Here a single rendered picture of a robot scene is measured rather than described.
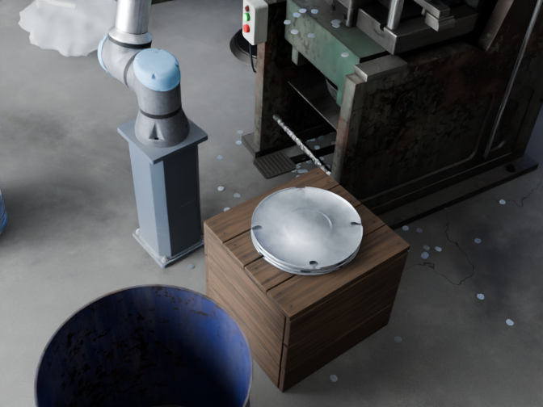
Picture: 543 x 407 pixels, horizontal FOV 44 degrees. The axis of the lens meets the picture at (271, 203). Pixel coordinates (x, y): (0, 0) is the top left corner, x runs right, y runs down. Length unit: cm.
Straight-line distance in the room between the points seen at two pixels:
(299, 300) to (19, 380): 81
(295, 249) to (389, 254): 25
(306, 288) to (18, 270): 98
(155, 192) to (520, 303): 117
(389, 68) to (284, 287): 67
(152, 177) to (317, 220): 49
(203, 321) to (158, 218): 57
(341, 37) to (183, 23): 146
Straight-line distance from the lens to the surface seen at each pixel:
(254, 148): 251
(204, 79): 292
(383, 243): 178
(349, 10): 200
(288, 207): 179
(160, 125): 183
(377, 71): 186
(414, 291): 215
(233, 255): 170
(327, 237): 172
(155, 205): 198
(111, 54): 187
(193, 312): 152
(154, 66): 177
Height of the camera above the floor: 163
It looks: 44 degrees down
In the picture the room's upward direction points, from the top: 4 degrees clockwise
